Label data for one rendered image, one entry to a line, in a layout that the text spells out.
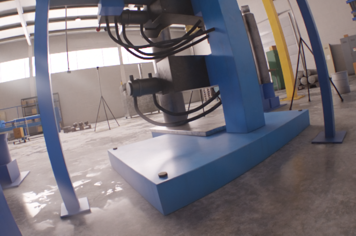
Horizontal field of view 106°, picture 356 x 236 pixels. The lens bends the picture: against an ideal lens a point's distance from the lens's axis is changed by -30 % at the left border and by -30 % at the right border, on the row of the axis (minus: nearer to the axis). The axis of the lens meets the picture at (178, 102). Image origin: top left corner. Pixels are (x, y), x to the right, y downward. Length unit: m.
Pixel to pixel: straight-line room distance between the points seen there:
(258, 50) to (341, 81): 1.41
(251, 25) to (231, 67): 2.03
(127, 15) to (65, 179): 0.96
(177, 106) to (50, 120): 1.15
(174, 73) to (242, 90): 0.37
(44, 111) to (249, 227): 0.78
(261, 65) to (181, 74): 1.97
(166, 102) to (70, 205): 1.18
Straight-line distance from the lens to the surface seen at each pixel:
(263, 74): 2.88
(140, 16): 1.28
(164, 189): 0.62
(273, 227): 0.54
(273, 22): 3.90
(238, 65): 1.04
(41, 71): 0.82
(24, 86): 14.87
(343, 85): 3.25
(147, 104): 9.38
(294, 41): 12.40
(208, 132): 1.15
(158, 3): 1.21
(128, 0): 1.24
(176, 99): 1.66
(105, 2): 1.13
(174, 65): 1.05
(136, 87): 1.10
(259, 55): 2.91
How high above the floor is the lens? 0.35
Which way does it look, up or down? level
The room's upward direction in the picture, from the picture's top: 11 degrees counter-clockwise
